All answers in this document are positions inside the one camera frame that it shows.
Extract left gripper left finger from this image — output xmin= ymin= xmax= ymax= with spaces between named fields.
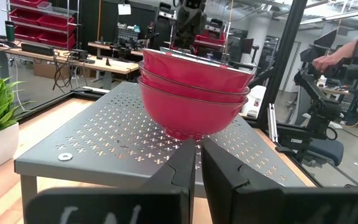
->
xmin=25 ymin=139 xmax=198 ymax=224

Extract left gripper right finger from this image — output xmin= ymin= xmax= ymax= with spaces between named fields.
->
xmin=200 ymin=138 xmax=358 ymax=224

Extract person's forearm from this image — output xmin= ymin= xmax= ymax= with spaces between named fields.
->
xmin=337 ymin=26 xmax=358 ymax=62

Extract red storage bins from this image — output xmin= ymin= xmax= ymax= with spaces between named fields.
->
xmin=193 ymin=29 xmax=227 ymax=52

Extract white paper sheet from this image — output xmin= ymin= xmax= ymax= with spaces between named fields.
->
xmin=117 ymin=3 xmax=132 ymax=16

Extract silver aluminium profile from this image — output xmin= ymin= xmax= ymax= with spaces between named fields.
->
xmin=267 ymin=102 xmax=279 ymax=143

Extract grey perforated metal riser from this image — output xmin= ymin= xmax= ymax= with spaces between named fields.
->
xmin=13 ymin=81 xmax=309 ymax=215

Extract wooden workbench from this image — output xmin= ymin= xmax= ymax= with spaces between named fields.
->
xmin=0 ymin=43 xmax=140 ymax=75

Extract white bin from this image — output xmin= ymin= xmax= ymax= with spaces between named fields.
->
xmin=242 ymin=85 xmax=267 ymax=118

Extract wooden bench with robots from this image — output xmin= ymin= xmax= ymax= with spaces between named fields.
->
xmin=87 ymin=42 xmax=144 ymax=57

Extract yellow pole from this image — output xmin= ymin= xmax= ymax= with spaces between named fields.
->
xmin=97 ymin=0 xmax=103 ymax=41

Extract grey office chair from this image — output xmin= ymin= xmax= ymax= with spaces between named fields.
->
xmin=305 ymin=136 xmax=345 ymax=167

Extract small black device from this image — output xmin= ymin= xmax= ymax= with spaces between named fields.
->
xmin=71 ymin=49 xmax=89 ymax=62

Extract cardboard box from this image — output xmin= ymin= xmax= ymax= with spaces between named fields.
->
xmin=32 ymin=60 xmax=58 ymax=80

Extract flat black box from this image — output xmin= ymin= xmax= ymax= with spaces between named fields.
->
xmin=20 ymin=42 xmax=55 ymax=57

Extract dark green bottle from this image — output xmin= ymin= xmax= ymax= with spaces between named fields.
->
xmin=4 ymin=20 xmax=16 ymax=43

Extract wire rack red bins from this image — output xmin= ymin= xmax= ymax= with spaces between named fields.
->
xmin=7 ymin=0 xmax=81 ymax=51

